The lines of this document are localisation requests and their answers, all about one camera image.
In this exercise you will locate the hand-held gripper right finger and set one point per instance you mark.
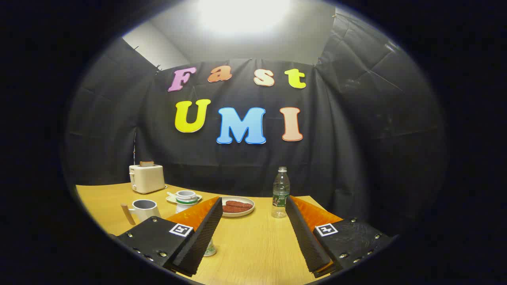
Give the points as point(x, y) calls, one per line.
point(307, 241)

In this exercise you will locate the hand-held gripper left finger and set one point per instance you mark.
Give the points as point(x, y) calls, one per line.
point(198, 245)

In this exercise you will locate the clear plastic water bottle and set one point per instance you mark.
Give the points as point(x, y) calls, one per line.
point(280, 198)

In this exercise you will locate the round white plate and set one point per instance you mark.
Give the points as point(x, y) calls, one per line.
point(237, 215)

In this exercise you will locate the wooden table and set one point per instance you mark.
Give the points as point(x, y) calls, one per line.
point(253, 245)

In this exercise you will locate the small white divided dish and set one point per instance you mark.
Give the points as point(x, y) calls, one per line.
point(170, 198)

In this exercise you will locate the red meat slices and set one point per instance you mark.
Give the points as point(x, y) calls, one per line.
point(237, 206)

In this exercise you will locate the cream toaster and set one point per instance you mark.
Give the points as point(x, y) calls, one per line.
point(148, 180)

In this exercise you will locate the bread slice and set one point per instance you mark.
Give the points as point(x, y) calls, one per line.
point(146, 163)

